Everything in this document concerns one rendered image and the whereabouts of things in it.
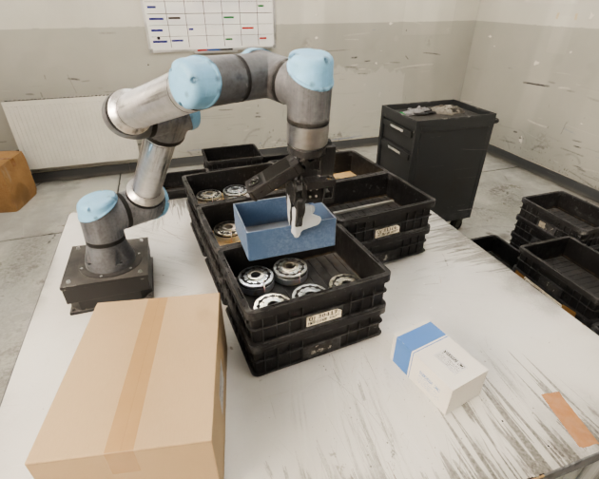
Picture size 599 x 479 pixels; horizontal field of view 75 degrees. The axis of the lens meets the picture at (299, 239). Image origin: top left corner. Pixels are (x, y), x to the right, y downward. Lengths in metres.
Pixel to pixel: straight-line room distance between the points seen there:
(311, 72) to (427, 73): 4.57
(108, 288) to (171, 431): 0.67
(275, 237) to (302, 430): 0.45
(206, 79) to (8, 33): 3.77
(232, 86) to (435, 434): 0.85
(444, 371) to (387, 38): 4.17
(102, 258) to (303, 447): 0.81
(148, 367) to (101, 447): 0.17
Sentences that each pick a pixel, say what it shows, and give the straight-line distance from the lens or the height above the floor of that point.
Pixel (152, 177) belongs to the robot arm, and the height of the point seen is 1.10.
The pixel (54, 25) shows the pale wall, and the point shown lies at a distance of 4.28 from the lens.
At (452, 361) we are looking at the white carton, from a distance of 1.07.
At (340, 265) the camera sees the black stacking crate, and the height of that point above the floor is 0.83.
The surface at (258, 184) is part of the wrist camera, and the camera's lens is 0.74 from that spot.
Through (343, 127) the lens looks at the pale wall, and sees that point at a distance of 4.81.
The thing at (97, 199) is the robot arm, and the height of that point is 1.03.
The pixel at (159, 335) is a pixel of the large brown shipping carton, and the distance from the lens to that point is 0.96.
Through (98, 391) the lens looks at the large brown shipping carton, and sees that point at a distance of 0.90.
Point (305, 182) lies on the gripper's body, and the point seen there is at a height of 1.25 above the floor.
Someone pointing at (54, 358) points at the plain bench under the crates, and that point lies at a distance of 1.31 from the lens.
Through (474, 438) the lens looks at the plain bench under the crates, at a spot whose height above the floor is 0.70.
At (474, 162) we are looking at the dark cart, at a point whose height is 0.57.
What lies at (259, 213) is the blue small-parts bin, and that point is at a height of 1.10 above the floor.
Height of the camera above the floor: 1.54
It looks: 32 degrees down
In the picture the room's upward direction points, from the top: straight up
